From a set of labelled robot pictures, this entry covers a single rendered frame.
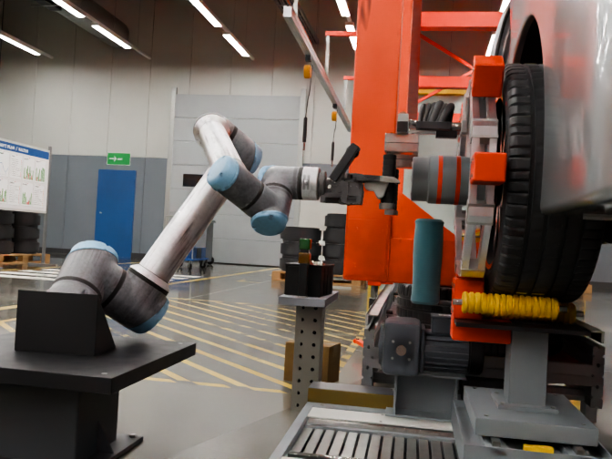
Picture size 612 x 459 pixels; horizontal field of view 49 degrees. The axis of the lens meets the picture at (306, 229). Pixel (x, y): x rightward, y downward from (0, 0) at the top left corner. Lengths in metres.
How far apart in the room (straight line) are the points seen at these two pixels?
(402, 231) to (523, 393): 0.75
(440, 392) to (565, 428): 0.65
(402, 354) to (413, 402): 0.26
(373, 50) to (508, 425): 1.37
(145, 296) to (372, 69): 1.13
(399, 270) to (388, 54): 0.78
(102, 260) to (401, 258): 1.02
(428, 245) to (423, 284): 0.12
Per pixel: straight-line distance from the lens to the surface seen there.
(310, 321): 2.58
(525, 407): 1.96
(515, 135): 1.69
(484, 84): 1.82
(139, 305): 2.16
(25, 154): 11.19
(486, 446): 1.80
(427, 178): 1.92
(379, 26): 2.53
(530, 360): 1.97
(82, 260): 2.12
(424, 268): 2.05
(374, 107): 2.46
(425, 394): 2.41
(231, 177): 1.66
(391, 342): 2.22
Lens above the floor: 0.65
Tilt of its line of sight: 1 degrees up
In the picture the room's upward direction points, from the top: 3 degrees clockwise
